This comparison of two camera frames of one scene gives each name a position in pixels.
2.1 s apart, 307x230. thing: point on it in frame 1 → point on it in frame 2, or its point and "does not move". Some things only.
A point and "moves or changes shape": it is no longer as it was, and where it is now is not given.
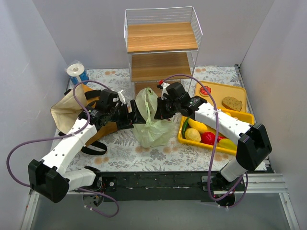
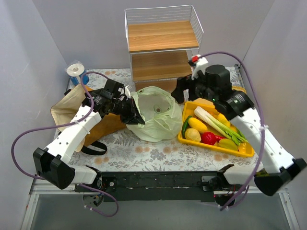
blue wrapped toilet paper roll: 77,73 does not move
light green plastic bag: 154,132 moves or changes shape
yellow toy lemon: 192,134 does not move
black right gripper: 162,109 → 188,84
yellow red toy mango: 226,143 does not move
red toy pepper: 208,138 does not move
